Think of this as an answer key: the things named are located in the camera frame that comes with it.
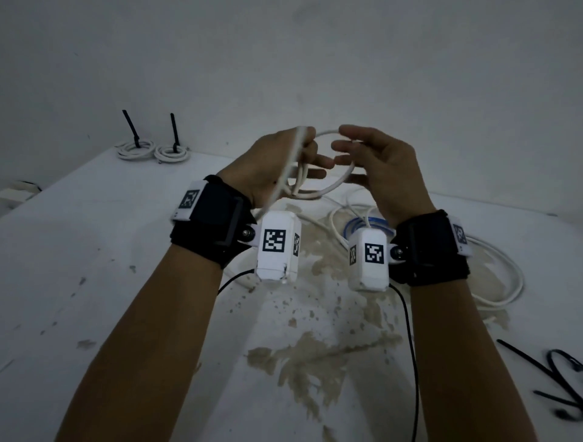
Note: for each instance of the person's left hand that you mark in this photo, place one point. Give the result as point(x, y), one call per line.
point(259, 168)

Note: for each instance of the person's right forearm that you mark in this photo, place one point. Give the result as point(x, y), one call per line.
point(469, 364)

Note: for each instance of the white checkered marker tag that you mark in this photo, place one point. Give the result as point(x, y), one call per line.
point(187, 202)
point(460, 237)

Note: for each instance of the person's left forearm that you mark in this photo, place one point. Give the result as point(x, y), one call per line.
point(145, 355)

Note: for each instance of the white power adapter box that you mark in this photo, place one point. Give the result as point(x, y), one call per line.
point(16, 193)

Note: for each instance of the person's right hand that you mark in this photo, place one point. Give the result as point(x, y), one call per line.
point(396, 182)

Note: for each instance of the black cable ties bunch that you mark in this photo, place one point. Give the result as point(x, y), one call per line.
point(553, 364)

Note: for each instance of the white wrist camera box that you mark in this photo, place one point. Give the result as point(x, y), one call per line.
point(371, 278)
point(278, 264)

